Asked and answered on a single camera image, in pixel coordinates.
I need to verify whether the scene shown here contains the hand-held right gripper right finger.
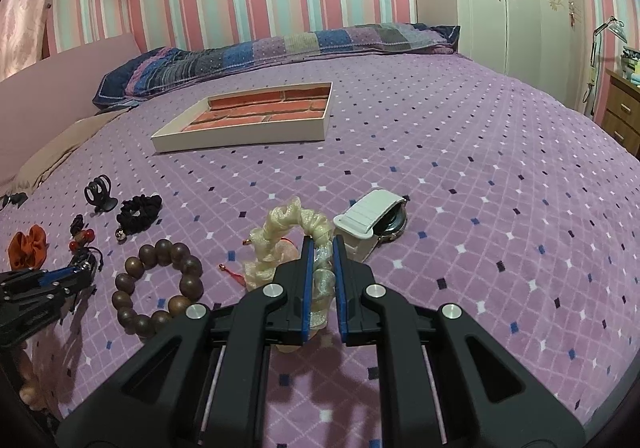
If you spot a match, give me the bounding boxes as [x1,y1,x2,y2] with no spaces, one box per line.
[332,234,588,448]

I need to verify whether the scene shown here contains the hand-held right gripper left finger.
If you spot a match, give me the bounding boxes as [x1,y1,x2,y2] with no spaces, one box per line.
[55,235,316,448]

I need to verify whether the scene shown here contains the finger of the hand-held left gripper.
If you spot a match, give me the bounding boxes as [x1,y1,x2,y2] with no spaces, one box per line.
[47,277,96,313]
[27,260,97,287]

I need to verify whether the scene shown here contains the red bead cord bracelet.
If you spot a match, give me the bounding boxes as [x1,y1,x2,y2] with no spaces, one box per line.
[69,214,103,273]

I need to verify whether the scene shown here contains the orange scrunchie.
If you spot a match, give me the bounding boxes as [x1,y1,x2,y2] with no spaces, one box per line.
[7,224,49,271]

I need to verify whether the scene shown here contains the cream sheer scrunchie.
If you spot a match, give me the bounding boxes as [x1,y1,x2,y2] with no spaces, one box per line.
[243,196,337,329]

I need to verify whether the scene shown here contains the black hair claw clip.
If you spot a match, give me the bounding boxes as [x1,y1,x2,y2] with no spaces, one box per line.
[84,174,119,213]

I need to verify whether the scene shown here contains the brown wooden bead bracelet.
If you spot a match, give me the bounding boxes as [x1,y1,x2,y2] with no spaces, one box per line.
[112,239,204,340]

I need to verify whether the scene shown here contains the white tray with brick lining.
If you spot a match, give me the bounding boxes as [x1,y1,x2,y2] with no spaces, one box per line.
[151,82,333,155]

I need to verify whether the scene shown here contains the person's left hand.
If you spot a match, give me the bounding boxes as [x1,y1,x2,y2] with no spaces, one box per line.
[19,348,48,409]

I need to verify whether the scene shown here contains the tan cloth pillow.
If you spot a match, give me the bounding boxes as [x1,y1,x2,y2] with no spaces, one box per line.
[0,108,131,199]

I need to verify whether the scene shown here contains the purple diamond-print blanket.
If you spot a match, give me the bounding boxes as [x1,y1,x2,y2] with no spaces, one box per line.
[0,50,640,448]

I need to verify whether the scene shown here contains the pink headboard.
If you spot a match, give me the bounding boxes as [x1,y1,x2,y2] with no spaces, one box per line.
[0,32,143,139]

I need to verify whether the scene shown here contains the patchwork striped pillow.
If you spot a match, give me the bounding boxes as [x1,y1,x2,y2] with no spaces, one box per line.
[92,22,461,109]

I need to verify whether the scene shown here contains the pink curtain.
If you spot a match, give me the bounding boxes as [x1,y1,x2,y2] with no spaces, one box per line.
[0,0,56,81]

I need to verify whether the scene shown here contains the white decorated wardrobe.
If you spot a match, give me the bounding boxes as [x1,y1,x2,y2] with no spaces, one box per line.
[447,0,596,121]

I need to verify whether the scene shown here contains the wooden nightstand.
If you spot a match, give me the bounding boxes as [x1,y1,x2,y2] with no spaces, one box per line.
[602,68,640,153]

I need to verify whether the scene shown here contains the stack of small boxes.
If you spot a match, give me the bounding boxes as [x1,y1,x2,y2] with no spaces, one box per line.
[620,48,640,88]

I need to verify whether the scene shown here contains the desk lamp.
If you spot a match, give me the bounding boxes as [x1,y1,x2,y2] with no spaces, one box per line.
[582,16,628,119]

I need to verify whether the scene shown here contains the red cord charm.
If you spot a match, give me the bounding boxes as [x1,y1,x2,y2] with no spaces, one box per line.
[217,238,301,286]

